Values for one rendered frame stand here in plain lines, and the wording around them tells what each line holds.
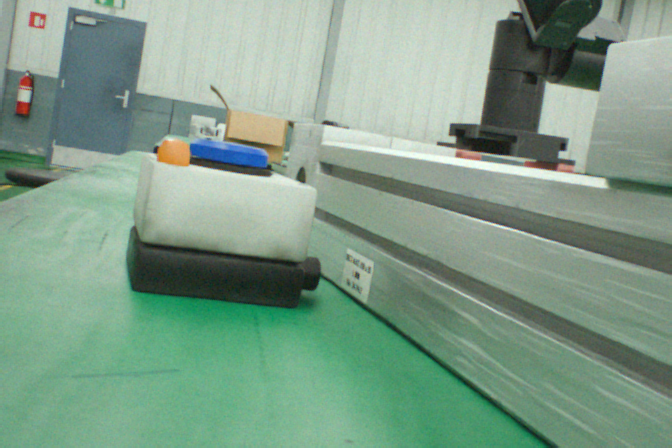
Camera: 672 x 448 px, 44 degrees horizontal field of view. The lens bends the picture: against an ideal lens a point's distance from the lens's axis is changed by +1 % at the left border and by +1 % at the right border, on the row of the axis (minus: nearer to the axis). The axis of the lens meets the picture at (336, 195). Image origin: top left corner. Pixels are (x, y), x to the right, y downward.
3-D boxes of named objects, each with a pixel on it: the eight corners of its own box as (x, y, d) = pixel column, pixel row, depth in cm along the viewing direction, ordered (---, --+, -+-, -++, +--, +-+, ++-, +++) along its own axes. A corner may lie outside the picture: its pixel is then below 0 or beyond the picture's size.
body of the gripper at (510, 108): (568, 157, 80) (581, 81, 80) (472, 143, 77) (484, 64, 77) (535, 153, 86) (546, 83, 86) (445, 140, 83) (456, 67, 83)
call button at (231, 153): (181, 171, 44) (187, 134, 43) (255, 183, 45) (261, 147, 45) (189, 178, 40) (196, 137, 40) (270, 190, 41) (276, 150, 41)
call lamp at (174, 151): (155, 160, 39) (159, 135, 39) (187, 165, 39) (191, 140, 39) (157, 162, 38) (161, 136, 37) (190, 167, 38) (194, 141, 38)
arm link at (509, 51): (487, 12, 83) (515, 5, 77) (547, 24, 85) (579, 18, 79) (476, 81, 83) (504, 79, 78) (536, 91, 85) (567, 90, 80)
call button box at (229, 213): (124, 260, 45) (143, 146, 45) (295, 281, 48) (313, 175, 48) (130, 291, 38) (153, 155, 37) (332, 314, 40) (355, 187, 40)
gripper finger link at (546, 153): (565, 241, 81) (581, 145, 80) (499, 233, 79) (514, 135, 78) (531, 231, 87) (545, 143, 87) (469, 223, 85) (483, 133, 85)
